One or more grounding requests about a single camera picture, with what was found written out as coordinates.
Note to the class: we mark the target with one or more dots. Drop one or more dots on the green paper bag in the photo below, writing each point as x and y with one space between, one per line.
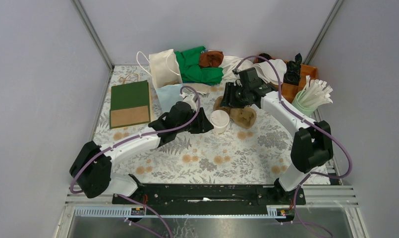
130 104

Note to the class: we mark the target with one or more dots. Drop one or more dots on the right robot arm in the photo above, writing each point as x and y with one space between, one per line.
311 145

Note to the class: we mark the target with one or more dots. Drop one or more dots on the light blue paper bag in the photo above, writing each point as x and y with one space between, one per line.
166 78

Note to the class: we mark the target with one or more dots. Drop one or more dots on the black plastic bags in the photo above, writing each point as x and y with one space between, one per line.
293 70

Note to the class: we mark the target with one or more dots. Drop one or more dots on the white plastic cup lid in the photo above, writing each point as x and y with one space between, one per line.
219 114

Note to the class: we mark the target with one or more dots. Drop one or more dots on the green straw holder cup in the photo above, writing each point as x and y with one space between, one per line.
306 111

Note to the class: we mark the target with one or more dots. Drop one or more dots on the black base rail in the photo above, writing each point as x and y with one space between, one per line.
212 199

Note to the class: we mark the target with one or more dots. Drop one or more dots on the white wrapped straws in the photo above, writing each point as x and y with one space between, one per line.
315 93

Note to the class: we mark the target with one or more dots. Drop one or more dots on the white cloth on tray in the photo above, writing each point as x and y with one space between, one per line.
267 73

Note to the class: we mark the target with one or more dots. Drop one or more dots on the wooden compartment tray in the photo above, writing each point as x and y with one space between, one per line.
289 91

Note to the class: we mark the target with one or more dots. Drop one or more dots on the green cloth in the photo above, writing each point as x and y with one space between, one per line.
190 70

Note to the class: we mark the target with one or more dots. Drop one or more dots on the white paper coffee cup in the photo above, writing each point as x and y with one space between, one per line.
219 125

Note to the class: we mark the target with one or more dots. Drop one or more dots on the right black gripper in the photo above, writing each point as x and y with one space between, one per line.
228 98

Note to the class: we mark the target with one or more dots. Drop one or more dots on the brown cloth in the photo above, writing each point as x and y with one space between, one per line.
211 59

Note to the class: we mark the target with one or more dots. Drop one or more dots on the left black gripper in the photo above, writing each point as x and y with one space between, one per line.
202 124

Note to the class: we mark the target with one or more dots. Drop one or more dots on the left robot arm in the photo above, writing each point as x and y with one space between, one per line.
92 169

